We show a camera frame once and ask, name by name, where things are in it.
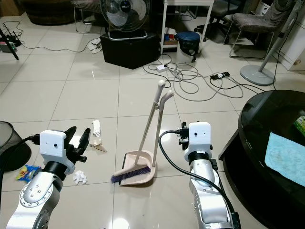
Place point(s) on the green packet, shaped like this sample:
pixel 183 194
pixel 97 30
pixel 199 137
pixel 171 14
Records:
pixel 300 125

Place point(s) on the white power strip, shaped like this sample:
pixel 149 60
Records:
pixel 162 67

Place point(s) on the dark brown round ottoman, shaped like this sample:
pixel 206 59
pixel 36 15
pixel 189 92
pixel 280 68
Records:
pixel 50 12

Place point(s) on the white side table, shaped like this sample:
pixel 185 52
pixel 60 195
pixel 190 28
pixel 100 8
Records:
pixel 188 2

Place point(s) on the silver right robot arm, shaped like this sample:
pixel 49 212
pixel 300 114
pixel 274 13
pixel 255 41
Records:
pixel 207 191

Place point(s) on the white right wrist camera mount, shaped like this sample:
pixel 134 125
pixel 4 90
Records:
pixel 200 136

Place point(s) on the colourful snack wrapper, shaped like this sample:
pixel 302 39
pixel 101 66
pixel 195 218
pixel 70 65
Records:
pixel 27 172

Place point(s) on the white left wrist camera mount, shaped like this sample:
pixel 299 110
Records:
pixel 52 143

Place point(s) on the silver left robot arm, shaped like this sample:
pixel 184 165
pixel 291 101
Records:
pixel 35 195

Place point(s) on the white cabinet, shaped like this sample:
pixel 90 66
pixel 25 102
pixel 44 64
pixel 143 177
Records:
pixel 290 47

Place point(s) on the grey round-base floor stand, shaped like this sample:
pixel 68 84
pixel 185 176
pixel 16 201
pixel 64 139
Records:
pixel 257 75

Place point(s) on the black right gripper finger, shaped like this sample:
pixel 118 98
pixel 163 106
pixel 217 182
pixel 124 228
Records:
pixel 182 125

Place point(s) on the black box stand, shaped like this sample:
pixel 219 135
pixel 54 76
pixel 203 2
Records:
pixel 128 50

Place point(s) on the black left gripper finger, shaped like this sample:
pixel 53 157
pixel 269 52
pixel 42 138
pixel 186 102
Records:
pixel 86 138
pixel 70 133

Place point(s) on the white paper scrap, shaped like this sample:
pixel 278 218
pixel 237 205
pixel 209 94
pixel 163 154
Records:
pixel 96 128

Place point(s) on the blue lidded bin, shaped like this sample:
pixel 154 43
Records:
pixel 188 40

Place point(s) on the beige broom with purple bristles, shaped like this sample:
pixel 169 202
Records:
pixel 131 174

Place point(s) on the black power strip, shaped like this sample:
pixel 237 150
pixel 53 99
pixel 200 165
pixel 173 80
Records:
pixel 220 75

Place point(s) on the grey cushioned metal chair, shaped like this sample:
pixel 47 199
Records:
pixel 257 21

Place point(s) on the light blue cloth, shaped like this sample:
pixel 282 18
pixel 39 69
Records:
pixel 286 157

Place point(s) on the round black glossy table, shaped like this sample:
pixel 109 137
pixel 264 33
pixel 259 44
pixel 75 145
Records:
pixel 262 124

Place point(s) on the tan paper scrap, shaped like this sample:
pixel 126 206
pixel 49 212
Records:
pixel 100 145

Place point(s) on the cardboard box with colourful items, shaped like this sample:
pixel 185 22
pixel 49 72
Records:
pixel 169 40

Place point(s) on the black floor fan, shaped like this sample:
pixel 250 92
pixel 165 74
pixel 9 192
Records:
pixel 125 14

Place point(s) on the metal frame chair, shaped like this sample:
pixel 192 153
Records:
pixel 88 7

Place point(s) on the crumpled white tissue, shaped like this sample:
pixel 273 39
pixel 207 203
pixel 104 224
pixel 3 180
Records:
pixel 80 177

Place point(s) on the black tripod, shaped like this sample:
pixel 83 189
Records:
pixel 9 43

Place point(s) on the black mesh wastebasket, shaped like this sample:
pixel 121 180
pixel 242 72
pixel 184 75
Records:
pixel 9 143

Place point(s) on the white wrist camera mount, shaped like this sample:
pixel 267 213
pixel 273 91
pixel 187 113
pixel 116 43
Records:
pixel 200 136
pixel 52 143

